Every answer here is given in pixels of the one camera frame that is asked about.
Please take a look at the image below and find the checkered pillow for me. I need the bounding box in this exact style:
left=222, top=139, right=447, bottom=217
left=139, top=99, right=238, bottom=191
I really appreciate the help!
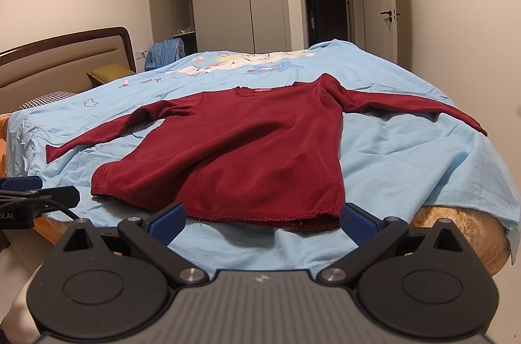
left=20, top=91, right=76, bottom=110

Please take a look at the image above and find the brown padded headboard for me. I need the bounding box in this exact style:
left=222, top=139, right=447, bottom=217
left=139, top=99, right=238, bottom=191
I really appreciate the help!
left=1, top=26, right=136, bottom=113

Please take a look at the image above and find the blue garment on chair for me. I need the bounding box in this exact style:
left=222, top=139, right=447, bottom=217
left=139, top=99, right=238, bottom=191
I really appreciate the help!
left=144, top=38, right=186, bottom=71

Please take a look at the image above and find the mustard yellow pillow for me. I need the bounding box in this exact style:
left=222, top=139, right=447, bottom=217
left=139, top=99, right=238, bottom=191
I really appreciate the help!
left=87, top=64, right=135, bottom=86

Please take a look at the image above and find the light blue cartoon bedsheet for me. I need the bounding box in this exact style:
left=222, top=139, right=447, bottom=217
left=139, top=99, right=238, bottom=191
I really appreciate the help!
left=5, top=40, right=520, bottom=273

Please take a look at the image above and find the dark red long-sleeve shirt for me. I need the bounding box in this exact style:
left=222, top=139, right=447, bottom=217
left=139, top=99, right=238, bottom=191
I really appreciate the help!
left=46, top=74, right=478, bottom=232

